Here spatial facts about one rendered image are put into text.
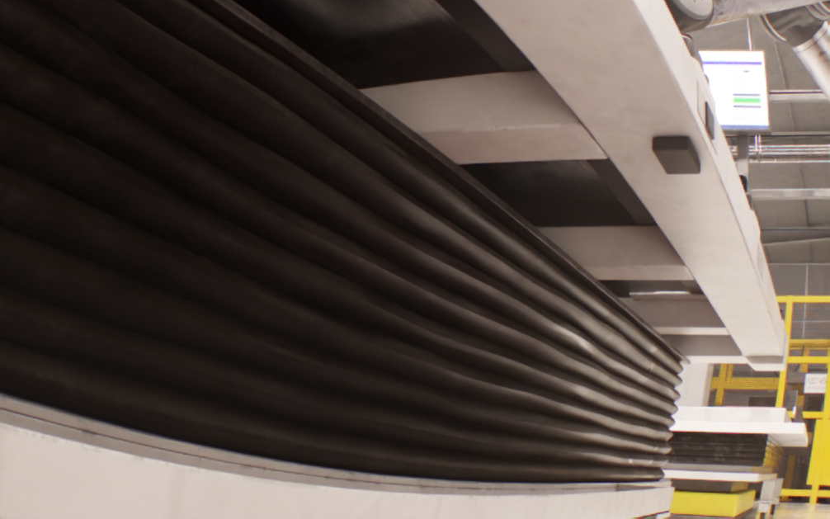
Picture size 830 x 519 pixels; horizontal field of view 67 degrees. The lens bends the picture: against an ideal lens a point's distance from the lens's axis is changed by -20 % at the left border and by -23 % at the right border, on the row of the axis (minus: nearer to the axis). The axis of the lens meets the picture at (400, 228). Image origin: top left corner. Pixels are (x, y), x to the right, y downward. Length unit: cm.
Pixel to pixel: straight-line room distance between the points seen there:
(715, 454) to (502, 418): 471
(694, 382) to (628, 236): 889
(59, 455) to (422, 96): 59
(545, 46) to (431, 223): 30
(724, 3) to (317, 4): 73
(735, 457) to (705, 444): 30
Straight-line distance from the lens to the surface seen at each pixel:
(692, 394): 1001
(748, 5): 135
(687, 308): 161
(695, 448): 568
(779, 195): 418
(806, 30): 189
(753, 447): 561
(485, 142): 78
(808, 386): 1070
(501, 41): 73
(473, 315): 90
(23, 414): 49
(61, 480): 36
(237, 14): 62
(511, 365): 100
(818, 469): 1058
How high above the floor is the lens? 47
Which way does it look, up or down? 15 degrees up
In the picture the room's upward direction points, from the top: 11 degrees clockwise
